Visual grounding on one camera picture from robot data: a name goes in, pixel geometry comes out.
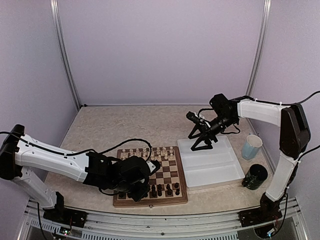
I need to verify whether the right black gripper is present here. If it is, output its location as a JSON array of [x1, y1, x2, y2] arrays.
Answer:
[[188, 113, 237, 151]]

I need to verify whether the wooden chess board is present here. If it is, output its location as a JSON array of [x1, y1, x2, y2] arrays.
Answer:
[[113, 146, 188, 208]]

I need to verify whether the black chess piece eleventh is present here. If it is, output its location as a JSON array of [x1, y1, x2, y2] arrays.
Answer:
[[167, 188, 173, 196]]

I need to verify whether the white plastic tray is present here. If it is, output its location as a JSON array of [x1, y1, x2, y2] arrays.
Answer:
[[177, 136, 245, 191]]

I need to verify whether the black chess piece twelfth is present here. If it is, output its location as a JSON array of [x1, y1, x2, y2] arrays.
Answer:
[[175, 188, 180, 196]]

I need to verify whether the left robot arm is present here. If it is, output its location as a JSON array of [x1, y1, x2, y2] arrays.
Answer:
[[0, 124, 161, 223]]

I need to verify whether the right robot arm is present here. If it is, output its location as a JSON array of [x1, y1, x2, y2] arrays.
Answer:
[[186, 93, 311, 222]]

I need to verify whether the light blue mug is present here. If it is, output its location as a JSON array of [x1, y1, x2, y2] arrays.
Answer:
[[241, 134, 263, 161]]

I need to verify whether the dark green mug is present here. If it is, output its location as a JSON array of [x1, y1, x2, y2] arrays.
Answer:
[[241, 164, 268, 190]]

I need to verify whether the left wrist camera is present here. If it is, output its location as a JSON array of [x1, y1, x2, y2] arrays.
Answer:
[[146, 160, 161, 176]]

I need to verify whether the right aluminium frame post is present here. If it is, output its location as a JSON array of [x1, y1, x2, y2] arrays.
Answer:
[[244, 0, 273, 98]]

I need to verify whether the aluminium frame post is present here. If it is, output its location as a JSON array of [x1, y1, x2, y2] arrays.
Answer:
[[244, 0, 273, 98], [50, 0, 82, 111]]

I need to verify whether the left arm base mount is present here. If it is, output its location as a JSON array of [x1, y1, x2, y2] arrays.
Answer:
[[43, 208, 88, 228]]

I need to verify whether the front aluminium rail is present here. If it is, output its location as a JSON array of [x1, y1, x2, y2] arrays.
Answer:
[[17, 199, 308, 240]]

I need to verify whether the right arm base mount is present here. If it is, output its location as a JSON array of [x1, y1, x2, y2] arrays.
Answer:
[[238, 208, 283, 228]]

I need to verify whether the left aluminium frame post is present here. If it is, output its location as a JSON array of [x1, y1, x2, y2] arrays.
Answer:
[[50, 0, 82, 111]]

